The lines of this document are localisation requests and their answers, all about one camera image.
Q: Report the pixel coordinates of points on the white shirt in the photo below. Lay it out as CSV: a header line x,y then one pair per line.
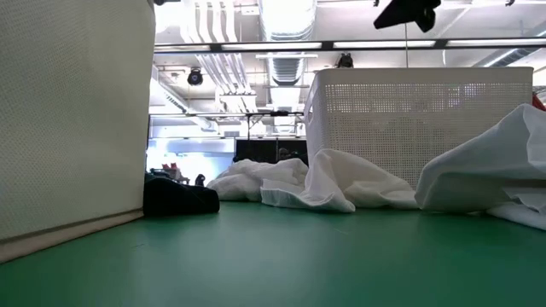
x,y
486,170

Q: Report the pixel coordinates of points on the small white cloth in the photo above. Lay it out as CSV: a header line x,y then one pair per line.
x,y
337,183

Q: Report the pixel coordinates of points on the white textured towel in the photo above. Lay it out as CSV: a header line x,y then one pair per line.
x,y
251,179

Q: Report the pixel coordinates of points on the black garment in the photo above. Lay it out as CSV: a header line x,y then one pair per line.
x,y
179,198

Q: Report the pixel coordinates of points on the black overhead beam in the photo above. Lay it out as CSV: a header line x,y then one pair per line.
x,y
328,44

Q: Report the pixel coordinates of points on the white perforated plastic basket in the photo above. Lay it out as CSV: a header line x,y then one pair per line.
x,y
405,115

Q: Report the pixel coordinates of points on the red object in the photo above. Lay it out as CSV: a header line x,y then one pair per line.
x,y
538,103

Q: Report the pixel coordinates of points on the person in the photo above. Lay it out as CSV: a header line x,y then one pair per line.
x,y
283,153

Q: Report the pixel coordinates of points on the white ceiling pipes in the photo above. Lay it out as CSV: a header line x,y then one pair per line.
x,y
222,64

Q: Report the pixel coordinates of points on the small black object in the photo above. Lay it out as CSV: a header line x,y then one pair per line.
x,y
200,180

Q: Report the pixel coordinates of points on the red chair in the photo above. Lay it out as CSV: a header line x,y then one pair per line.
x,y
172,169

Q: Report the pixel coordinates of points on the green table mat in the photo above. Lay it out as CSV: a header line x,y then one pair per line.
x,y
273,264

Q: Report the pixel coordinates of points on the beige fabric storage bin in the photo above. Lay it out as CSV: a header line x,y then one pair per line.
x,y
72,119

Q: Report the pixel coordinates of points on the black mounted camera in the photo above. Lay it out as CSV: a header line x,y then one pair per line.
x,y
345,61

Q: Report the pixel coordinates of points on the silver ventilation duct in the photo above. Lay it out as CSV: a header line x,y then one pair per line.
x,y
288,68

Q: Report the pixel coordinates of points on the black horizontal rail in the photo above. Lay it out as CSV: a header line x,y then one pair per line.
x,y
279,113

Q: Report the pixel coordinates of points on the dark wall panel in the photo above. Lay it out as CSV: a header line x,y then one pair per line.
x,y
256,149

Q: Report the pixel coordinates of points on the black dome ceiling camera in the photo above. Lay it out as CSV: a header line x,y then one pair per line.
x,y
195,77

